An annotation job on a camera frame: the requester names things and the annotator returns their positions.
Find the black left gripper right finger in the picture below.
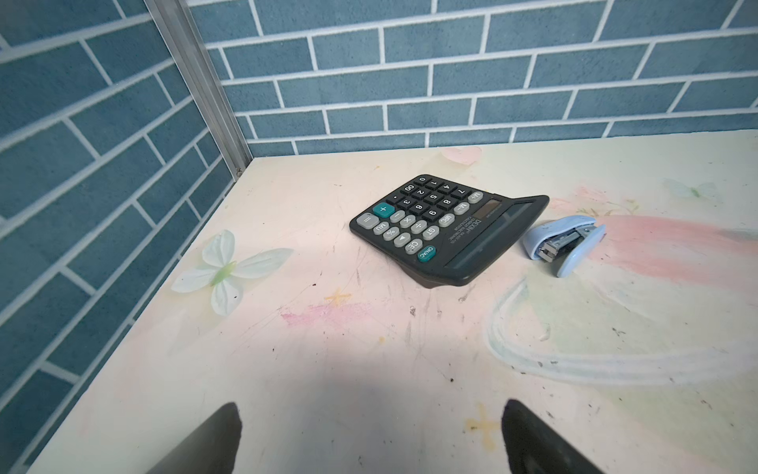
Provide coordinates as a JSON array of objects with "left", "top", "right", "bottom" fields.
[{"left": 501, "top": 399, "right": 602, "bottom": 474}]

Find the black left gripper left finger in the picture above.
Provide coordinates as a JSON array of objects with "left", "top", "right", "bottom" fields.
[{"left": 148, "top": 402, "right": 243, "bottom": 474}]

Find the light blue stapler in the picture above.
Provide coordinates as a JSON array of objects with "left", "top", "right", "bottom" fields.
[{"left": 522, "top": 215, "right": 607, "bottom": 278}]

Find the black desktop calculator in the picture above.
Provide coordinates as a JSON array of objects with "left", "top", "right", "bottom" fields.
[{"left": 349, "top": 174, "right": 550, "bottom": 288}]

